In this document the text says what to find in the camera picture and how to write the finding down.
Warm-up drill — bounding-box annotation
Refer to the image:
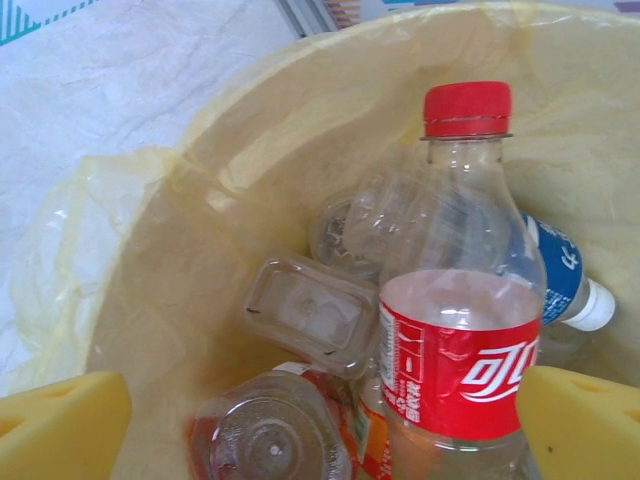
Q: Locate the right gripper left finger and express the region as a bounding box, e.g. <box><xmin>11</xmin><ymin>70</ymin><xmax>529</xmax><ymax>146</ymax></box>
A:
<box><xmin>0</xmin><ymin>369</ymin><xmax>134</xmax><ymax>480</ymax></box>

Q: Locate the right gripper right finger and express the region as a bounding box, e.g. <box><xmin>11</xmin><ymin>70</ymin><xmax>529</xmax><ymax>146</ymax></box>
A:
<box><xmin>517</xmin><ymin>364</ymin><xmax>640</xmax><ymax>480</ymax></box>

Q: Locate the red label cola bottle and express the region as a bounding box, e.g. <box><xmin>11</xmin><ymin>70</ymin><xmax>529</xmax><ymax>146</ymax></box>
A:
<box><xmin>377</xmin><ymin>81</ymin><xmax>549</xmax><ymax>480</ymax></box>

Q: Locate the blue label bottle white cap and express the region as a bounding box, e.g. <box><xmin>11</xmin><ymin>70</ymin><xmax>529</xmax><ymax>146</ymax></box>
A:
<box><xmin>514</xmin><ymin>212</ymin><xmax>617</xmax><ymax>351</ymax></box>

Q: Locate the orange label bottle orange cap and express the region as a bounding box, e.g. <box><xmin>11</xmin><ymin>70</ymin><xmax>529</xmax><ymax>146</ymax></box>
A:
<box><xmin>187</xmin><ymin>362</ymin><xmax>396</xmax><ymax>480</ymax></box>

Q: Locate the clear rectangular bottle white label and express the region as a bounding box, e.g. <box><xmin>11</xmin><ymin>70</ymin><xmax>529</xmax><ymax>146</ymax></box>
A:
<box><xmin>243</xmin><ymin>254</ymin><xmax>381</xmax><ymax>381</ymax></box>

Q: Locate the small clear plastic bottle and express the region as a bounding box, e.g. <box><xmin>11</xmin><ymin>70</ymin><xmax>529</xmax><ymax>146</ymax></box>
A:
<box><xmin>308</xmin><ymin>192</ymin><xmax>401</xmax><ymax>281</ymax></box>

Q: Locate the yellow plastic bin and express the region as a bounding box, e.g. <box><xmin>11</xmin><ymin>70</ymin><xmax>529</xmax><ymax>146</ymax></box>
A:
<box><xmin>9</xmin><ymin>0</ymin><xmax>640</xmax><ymax>480</ymax></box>

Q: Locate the aluminium frame post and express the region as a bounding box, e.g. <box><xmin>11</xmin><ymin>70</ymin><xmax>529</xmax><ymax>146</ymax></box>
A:
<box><xmin>276</xmin><ymin>0</ymin><xmax>334</xmax><ymax>37</ymax></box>

